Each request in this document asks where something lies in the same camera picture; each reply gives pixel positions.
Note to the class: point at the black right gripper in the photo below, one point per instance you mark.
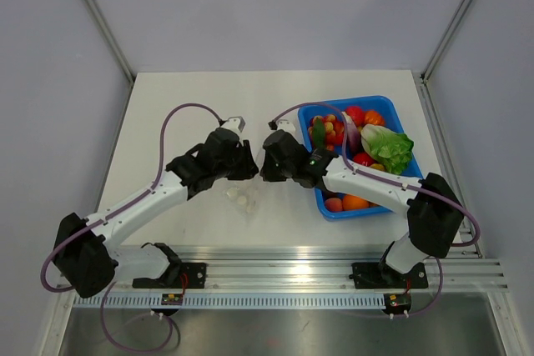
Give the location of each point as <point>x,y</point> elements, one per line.
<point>268,172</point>

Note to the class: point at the clear dotted zip top bag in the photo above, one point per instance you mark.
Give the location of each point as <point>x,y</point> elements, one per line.
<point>243,195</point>

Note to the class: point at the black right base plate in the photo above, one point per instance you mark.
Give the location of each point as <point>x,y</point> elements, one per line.
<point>376,275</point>

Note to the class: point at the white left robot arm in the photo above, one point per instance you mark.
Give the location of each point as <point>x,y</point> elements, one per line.
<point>87,250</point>

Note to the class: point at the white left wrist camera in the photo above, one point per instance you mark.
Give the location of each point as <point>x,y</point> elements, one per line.
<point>234,124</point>

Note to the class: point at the red apple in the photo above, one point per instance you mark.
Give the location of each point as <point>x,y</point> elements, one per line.
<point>357,115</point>

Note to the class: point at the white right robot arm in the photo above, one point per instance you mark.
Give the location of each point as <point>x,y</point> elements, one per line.
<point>429,206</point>

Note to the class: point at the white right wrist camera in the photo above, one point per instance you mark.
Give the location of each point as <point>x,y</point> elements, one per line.
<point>282,124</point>

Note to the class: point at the aluminium rail frame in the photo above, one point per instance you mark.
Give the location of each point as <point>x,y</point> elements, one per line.
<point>299,278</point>

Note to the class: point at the orange small pumpkin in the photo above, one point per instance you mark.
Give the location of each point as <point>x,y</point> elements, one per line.
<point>374,118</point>

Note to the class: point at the pink peach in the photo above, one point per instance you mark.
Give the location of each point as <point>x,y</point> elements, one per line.
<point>334,205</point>

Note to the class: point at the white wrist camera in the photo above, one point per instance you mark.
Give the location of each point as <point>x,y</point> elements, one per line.
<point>282,124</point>
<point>234,124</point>

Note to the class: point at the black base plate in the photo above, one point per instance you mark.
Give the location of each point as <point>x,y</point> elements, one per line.
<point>192,274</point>
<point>376,275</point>

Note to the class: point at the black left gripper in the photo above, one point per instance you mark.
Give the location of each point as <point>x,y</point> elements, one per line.
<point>248,168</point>

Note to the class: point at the purple onion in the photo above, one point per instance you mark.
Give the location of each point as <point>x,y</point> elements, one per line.
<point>353,134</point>

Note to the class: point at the orange fruit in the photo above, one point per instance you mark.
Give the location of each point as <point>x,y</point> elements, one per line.
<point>351,203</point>

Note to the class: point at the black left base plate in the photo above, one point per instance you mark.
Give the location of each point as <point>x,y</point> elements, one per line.
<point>192,274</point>

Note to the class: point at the green lettuce head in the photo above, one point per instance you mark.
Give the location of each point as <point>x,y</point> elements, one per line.
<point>392,150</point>

